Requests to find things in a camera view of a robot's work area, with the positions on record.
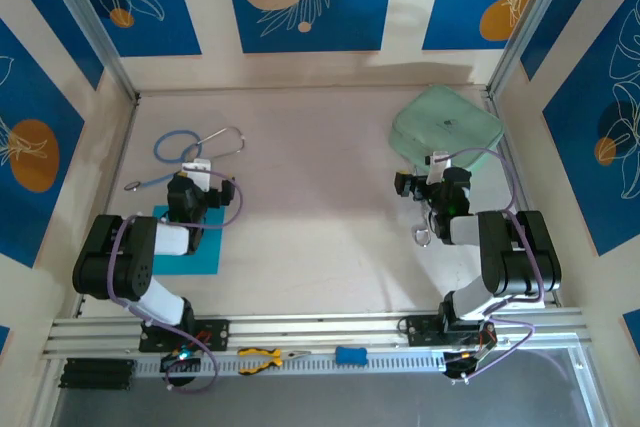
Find mint green zip case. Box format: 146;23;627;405
390;85;505;183

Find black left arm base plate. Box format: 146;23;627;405
138;318;231;353

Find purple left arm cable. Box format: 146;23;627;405
107;170;246;396

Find aluminium side rail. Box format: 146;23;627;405
487;91;557;309
73;96;140;319

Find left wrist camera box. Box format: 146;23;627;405
180;158;215;192

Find blue stethoscope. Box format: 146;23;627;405
123;126;246;193

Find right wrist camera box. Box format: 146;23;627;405
424;150;452;184

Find blue bone shaped block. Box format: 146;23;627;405
334;345;369;366

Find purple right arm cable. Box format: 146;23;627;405
434;146;549;381

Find black ribbed block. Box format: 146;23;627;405
58;357;136;392

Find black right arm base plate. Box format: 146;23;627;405
405;314;496;348

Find grey slotted cable duct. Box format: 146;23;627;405
133;349;447;379

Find yellow handled pliers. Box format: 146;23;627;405
237;346;312;376

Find blue cloth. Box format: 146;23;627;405
149;204;226;276

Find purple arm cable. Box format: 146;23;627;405
107;170;246;396
434;146;549;381

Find aluminium corner post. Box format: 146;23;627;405
37;0;141;101
487;0;576;98

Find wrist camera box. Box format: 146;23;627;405
424;150;452;184
180;158;215;192

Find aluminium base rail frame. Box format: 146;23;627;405
42;306;594;361

